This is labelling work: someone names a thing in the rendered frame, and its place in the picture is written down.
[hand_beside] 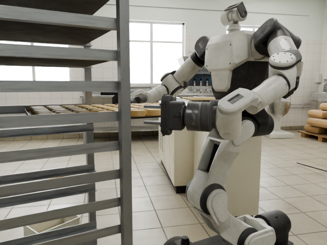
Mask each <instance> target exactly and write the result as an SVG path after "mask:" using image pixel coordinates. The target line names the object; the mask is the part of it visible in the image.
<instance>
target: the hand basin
mask: <svg viewBox="0 0 327 245"><path fill-rule="evenodd" d="M321 81H322V74H316V81H315V82H316V83H321ZM309 100H310V101H316V102H325V103H326V102H327V79H324V88H323V92H310V99H309Z"/></svg>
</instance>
